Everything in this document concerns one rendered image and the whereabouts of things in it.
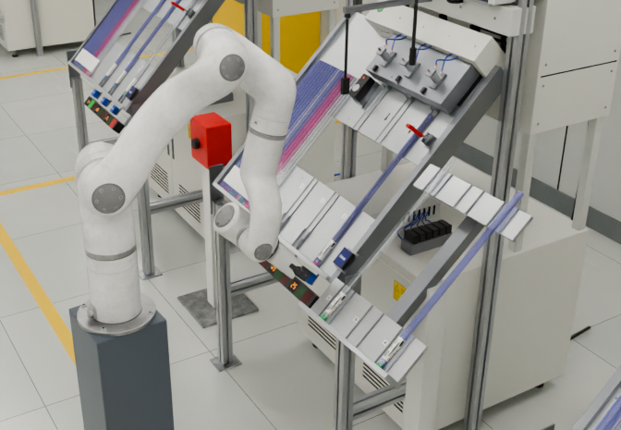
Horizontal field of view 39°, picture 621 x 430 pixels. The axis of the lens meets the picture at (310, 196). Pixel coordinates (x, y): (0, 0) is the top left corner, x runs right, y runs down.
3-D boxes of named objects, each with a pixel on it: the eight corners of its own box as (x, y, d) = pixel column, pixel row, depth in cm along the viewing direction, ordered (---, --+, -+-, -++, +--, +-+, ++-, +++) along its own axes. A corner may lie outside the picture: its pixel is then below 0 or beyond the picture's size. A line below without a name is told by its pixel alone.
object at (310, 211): (338, 283, 229) (331, 277, 227) (224, 189, 279) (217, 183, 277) (383, 226, 230) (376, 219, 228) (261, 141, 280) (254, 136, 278)
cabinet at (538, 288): (412, 456, 272) (426, 285, 245) (296, 341, 325) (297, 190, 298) (562, 387, 303) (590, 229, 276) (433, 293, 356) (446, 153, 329)
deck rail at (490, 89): (345, 294, 229) (331, 284, 225) (341, 290, 231) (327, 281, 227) (511, 79, 231) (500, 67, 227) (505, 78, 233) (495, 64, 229)
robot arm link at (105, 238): (86, 264, 201) (75, 168, 190) (79, 227, 216) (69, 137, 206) (140, 256, 204) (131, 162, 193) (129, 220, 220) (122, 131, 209)
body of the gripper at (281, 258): (245, 248, 225) (272, 266, 232) (264, 265, 217) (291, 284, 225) (263, 225, 225) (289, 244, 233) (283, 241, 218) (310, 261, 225)
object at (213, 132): (202, 328, 332) (193, 137, 298) (176, 299, 350) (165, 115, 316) (259, 311, 343) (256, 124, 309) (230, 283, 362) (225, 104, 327)
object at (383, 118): (429, 176, 232) (420, 165, 228) (299, 101, 282) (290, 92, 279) (505, 78, 233) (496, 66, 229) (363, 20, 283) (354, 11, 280)
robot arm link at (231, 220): (278, 237, 216) (261, 220, 223) (244, 212, 207) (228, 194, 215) (256, 263, 216) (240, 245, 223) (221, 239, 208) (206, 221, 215)
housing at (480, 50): (498, 92, 233) (473, 61, 224) (388, 45, 271) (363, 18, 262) (517, 68, 234) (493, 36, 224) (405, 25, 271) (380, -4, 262)
